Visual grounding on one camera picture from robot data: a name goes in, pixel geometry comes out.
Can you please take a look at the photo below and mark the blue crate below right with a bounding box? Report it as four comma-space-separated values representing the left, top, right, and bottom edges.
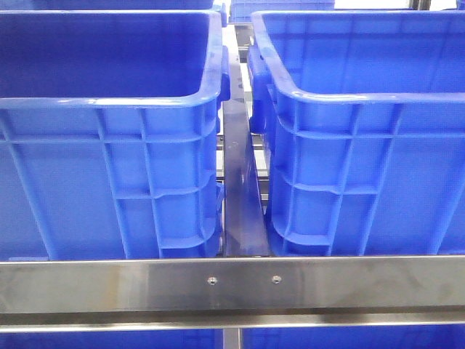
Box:
243, 324, 464, 349

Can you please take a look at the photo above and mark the blue crate below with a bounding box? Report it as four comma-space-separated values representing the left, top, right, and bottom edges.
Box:
243, 324, 464, 349
1, 329, 222, 348

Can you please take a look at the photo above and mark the blue plastic crate right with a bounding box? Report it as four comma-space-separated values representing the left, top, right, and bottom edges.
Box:
249, 10, 464, 256

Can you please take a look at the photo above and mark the blue crate below left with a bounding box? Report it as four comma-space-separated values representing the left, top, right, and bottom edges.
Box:
1, 329, 222, 348

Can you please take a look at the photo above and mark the blue plastic crate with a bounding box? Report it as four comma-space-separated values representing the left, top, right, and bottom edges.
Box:
249, 10, 464, 256
1, 10, 230, 262

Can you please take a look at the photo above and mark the steel centre divider bar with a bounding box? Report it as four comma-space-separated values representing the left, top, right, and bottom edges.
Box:
223, 61, 270, 257

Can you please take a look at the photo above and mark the stainless steel front rail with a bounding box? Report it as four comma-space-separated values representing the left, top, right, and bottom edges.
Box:
1, 255, 464, 332

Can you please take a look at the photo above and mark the blue plastic crate left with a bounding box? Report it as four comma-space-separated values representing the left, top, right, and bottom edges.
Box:
1, 10, 230, 262

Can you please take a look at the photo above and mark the blue crate far left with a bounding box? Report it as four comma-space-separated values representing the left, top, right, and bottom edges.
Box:
1, 0, 227, 27

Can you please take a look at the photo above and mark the blue crate far centre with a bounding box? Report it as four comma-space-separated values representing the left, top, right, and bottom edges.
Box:
229, 0, 335, 23

